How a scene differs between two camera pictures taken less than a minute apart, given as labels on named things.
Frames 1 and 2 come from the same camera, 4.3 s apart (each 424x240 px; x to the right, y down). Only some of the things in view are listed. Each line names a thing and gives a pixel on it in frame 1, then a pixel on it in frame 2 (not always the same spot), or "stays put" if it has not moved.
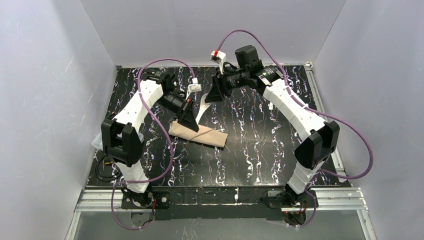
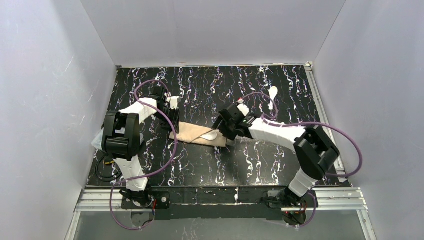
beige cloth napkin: [206, 135] stays put
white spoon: [204, 105] -> [211, 135]
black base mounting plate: [204, 203] stays put
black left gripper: [184, 108] -> [172, 117]
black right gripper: [219, 84] -> [224, 124]
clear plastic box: [97, 141] stays put
